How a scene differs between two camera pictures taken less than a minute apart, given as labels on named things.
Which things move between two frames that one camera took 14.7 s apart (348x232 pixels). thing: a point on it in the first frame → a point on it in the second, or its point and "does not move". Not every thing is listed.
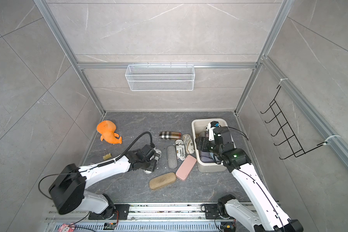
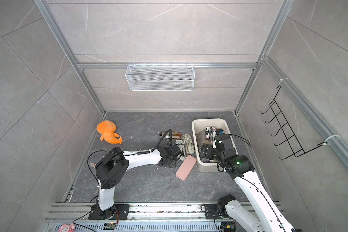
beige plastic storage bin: (199, 127) does not move
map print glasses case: (189, 144) does not move
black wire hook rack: (291, 137) does not move
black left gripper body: (150, 165) → (173, 164)
